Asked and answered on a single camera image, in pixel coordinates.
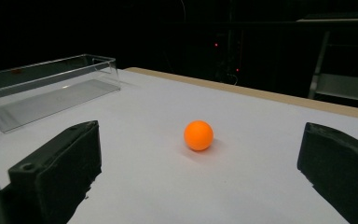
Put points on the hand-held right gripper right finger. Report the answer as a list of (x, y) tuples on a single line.
[(341, 168)]

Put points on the clear plastic storage box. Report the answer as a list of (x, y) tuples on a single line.
[(49, 93)]

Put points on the orange ping pong ball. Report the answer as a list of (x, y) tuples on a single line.
[(198, 135)]

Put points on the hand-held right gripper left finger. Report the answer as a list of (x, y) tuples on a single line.
[(56, 174)]

